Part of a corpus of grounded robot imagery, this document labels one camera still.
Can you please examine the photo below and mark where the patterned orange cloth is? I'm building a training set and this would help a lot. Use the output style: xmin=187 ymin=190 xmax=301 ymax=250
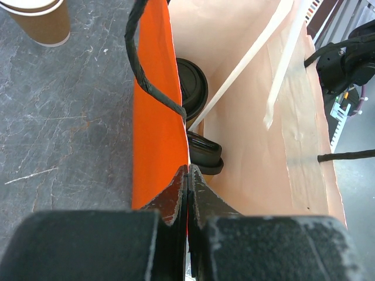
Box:
xmin=305 ymin=0 xmax=323 ymax=25

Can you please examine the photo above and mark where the black cup lid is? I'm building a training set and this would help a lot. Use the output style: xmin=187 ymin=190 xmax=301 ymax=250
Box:
xmin=186 ymin=131 xmax=224 ymax=176
xmin=176 ymin=58 xmax=209 ymax=121

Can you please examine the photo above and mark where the aluminium cable duct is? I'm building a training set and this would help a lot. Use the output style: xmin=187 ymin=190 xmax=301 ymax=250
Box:
xmin=330 ymin=101 xmax=351 ymax=152

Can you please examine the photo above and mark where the orange paper bag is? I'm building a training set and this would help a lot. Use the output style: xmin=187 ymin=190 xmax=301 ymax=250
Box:
xmin=125 ymin=1 xmax=346 ymax=222

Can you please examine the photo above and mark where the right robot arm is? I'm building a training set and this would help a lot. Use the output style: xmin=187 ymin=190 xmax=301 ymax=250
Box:
xmin=316 ymin=40 xmax=374 ymax=96

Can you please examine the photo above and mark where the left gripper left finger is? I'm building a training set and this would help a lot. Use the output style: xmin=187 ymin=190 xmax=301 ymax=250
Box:
xmin=1 ymin=166 xmax=188 ymax=280

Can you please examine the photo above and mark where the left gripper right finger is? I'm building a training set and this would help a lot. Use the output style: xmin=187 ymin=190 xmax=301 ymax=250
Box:
xmin=189 ymin=165 xmax=371 ymax=280

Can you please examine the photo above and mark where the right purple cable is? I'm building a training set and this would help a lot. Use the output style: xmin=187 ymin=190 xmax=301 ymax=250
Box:
xmin=359 ymin=84 xmax=375 ymax=103

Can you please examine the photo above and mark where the white straw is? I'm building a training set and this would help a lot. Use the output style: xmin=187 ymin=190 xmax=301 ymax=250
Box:
xmin=189 ymin=1 xmax=294 ymax=131
xmin=263 ymin=1 xmax=309 ymax=130

